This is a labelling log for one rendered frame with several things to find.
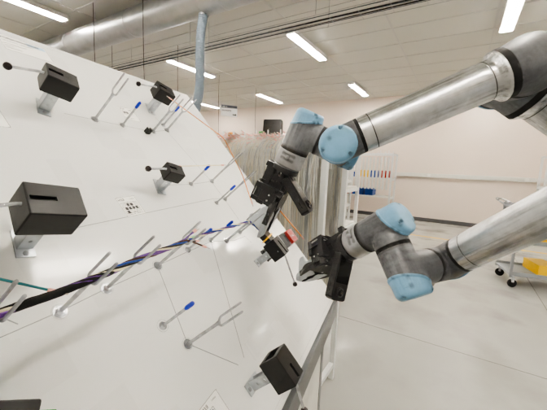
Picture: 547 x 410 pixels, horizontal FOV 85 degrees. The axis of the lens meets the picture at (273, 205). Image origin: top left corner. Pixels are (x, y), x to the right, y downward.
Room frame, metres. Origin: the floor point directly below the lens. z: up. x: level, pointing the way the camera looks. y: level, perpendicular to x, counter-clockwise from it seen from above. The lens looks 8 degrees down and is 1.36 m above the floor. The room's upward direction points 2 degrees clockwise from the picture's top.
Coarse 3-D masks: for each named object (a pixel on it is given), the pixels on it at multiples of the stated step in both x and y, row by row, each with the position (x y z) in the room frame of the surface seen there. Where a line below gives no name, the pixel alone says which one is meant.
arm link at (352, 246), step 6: (348, 228) 0.70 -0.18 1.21; (342, 234) 0.70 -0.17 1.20; (348, 234) 0.67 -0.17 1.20; (342, 240) 0.69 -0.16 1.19; (348, 240) 0.67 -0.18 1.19; (354, 240) 0.66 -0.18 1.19; (348, 246) 0.67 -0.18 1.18; (354, 246) 0.66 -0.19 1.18; (360, 246) 0.65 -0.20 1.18; (348, 252) 0.67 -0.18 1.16; (354, 252) 0.67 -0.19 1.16; (360, 252) 0.66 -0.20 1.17; (366, 252) 0.66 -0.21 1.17; (360, 258) 0.68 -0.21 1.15
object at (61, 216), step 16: (16, 192) 0.38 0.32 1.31; (32, 192) 0.37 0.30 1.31; (48, 192) 0.39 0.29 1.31; (64, 192) 0.41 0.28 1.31; (80, 192) 0.43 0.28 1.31; (16, 208) 0.37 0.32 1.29; (32, 208) 0.36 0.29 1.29; (48, 208) 0.37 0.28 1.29; (64, 208) 0.39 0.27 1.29; (80, 208) 0.40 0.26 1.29; (16, 224) 0.36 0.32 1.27; (32, 224) 0.36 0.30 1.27; (48, 224) 0.38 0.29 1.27; (64, 224) 0.39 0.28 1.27; (80, 224) 0.41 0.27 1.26; (16, 240) 0.41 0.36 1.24; (32, 240) 0.41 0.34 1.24; (16, 256) 0.40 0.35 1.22; (32, 256) 0.41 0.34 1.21
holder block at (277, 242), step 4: (276, 236) 0.84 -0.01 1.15; (272, 240) 0.81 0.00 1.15; (276, 240) 0.82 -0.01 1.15; (280, 240) 0.84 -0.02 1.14; (268, 244) 0.82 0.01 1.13; (272, 244) 0.81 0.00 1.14; (276, 244) 0.81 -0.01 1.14; (280, 244) 0.83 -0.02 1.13; (284, 244) 0.84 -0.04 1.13; (268, 248) 0.82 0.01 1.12; (272, 248) 0.82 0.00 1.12; (276, 248) 0.81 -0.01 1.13; (280, 248) 0.81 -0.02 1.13; (284, 248) 0.83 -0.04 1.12; (268, 252) 0.82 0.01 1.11; (272, 252) 0.82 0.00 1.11; (276, 252) 0.81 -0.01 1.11; (280, 252) 0.81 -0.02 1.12; (284, 252) 0.81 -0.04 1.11; (272, 256) 0.82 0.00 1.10; (276, 256) 0.81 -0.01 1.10; (280, 256) 0.81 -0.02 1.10; (276, 260) 0.81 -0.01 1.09
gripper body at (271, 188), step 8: (272, 160) 0.83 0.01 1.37; (272, 168) 0.81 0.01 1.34; (280, 168) 0.78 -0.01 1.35; (264, 176) 0.83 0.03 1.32; (272, 176) 0.81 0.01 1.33; (280, 176) 0.82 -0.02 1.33; (296, 176) 0.80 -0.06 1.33; (256, 184) 0.80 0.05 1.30; (264, 184) 0.80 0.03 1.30; (272, 184) 0.81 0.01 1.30; (280, 184) 0.80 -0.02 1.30; (256, 192) 0.82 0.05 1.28; (264, 192) 0.80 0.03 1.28; (272, 192) 0.79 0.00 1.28; (280, 192) 0.79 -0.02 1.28; (256, 200) 0.81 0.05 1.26; (264, 200) 0.80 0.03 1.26; (272, 200) 0.79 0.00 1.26; (280, 200) 0.79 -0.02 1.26
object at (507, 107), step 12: (516, 96) 0.65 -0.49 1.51; (528, 96) 0.65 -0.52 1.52; (540, 96) 0.64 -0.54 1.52; (492, 108) 0.76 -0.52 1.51; (504, 108) 0.69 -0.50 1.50; (516, 108) 0.67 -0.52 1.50; (528, 108) 0.66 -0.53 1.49; (540, 108) 0.66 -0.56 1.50; (528, 120) 0.69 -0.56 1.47; (540, 120) 0.67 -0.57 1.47
